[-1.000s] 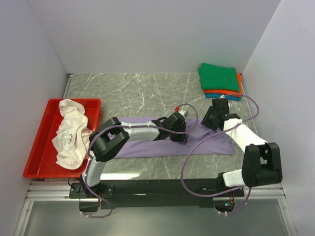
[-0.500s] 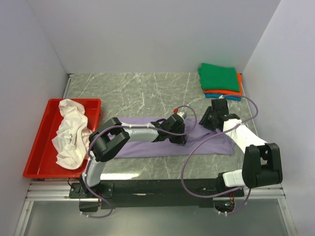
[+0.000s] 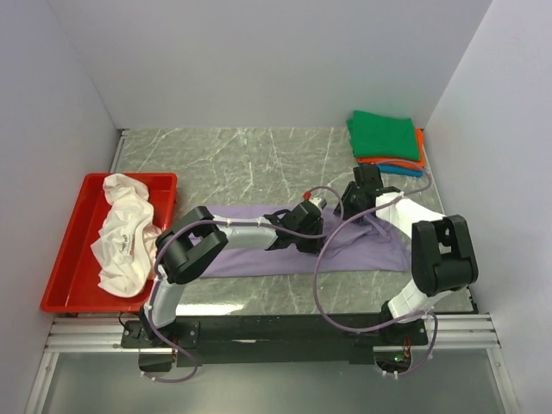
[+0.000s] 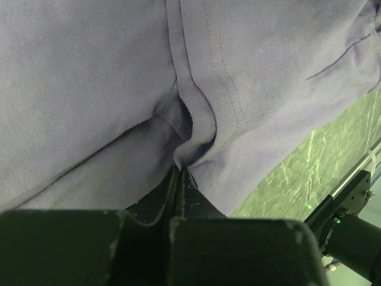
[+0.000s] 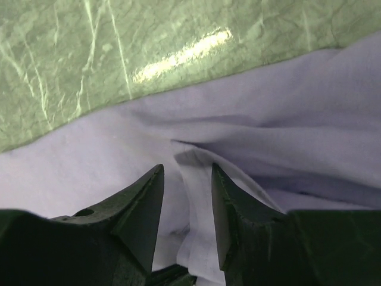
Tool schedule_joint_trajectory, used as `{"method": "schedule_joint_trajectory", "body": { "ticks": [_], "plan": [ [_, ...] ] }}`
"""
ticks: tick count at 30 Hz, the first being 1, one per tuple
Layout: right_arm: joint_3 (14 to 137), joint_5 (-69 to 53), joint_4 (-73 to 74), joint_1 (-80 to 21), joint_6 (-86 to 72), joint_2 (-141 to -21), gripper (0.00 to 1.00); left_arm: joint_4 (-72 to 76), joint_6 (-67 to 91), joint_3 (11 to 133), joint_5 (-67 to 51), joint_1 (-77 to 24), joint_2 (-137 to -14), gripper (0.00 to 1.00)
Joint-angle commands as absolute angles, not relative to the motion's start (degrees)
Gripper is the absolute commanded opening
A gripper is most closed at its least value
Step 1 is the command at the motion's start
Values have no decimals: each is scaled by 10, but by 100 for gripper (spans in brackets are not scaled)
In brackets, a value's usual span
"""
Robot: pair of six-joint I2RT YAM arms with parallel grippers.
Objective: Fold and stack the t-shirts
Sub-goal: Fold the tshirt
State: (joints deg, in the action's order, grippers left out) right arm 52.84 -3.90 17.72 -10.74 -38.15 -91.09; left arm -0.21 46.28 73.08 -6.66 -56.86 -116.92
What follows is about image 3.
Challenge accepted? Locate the white t shirt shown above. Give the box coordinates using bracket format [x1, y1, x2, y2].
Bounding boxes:
[91, 173, 161, 298]

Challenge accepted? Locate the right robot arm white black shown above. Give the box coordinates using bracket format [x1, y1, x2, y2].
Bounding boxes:
[335, 164, 479, 344]

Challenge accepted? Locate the purple cable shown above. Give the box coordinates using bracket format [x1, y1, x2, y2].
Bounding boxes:
[146, 185, 344, 385]
[313, 159, 441, 377]

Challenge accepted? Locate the orange folded t shirt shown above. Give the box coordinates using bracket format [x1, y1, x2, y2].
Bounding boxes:
[356, 128, 426, 169]

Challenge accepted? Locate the purple t shirt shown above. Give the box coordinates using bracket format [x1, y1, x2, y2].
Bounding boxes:
[202, 217, 410, 279]

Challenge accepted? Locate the black base beam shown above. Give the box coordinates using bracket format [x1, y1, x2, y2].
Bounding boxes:
[121, 314, 430, 372]

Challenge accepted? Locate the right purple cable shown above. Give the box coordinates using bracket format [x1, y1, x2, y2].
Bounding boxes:
[313, 159, 441, 377]

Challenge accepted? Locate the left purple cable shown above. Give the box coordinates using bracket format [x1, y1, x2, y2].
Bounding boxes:
[146, 185, 344, 385]

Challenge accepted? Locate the blue folded t shirt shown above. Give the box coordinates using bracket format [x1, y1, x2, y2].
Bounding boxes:
[377, 164, 424, 178]

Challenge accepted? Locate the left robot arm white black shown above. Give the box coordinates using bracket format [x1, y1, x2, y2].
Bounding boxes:
[139, 198, 326, 347]

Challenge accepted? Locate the red plastic bin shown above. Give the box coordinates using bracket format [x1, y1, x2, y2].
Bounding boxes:
[41, 172, 177, 313]

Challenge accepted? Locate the green folded t shirt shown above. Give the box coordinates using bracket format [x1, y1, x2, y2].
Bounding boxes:
[346, 110, 417, 159]

